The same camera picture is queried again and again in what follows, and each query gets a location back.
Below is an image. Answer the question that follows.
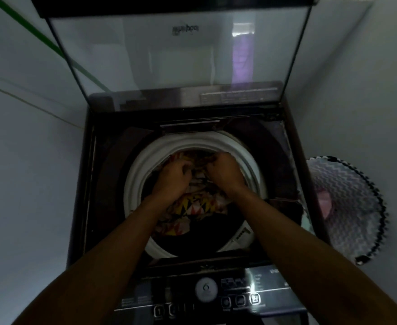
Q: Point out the pink cloth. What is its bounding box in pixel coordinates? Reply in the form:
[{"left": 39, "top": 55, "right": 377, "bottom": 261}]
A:
[{"left": 315, "top": 189, "right": 334, "bottom": 220}]

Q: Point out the person's left hand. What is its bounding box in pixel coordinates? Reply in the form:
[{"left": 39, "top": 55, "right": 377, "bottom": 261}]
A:
[{"left": 152, "top": 158, "right": 193, "bottom": 201}]

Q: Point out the person's left forearm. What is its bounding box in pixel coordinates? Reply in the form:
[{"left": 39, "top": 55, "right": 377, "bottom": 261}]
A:
[{"left": 12, "top": 194, "right": 176, "bottom": 325}]

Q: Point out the colourful patterned garment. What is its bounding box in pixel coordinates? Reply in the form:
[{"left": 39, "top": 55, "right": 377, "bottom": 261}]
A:
[{"left": 156, "top": 150, "right": 234, "bottom": 237}]

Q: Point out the zigzag patterned laundry basket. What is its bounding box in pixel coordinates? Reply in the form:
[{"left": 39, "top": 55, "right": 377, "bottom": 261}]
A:
[{"left": 305, "top": 156, "right": 388, "bottom": 266}]

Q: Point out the green cable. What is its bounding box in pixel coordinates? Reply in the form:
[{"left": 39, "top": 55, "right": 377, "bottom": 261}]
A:
[{"left": 0, "top": 0, "right": 111, "bottom": 93}]

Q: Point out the white cable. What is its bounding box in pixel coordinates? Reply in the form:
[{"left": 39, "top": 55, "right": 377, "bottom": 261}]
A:
[{"left": 0, "top": 78, "right": 85, "bottom": 130}]

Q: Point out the glass washing machine lid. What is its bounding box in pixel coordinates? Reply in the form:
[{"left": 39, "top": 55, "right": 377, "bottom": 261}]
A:
[{"left": 29, "top": 0, "right": 321, "bottom": 114}]

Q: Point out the person's right hand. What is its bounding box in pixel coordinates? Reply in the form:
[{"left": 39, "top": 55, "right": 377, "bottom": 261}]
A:
[{"left": 205, "top": 153, "right": 249, "bottom": 195}]

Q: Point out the dark top-load washing machine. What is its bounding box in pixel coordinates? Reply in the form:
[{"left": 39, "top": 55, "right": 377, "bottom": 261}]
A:
[{"left": 66, "top": 81, "right": 331, "bottom": 325}]

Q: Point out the person's right forearm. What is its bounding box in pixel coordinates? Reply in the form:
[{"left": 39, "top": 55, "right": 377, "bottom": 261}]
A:
[{"left": 225, "top": 186, "right": 397, "bottom": 325}]

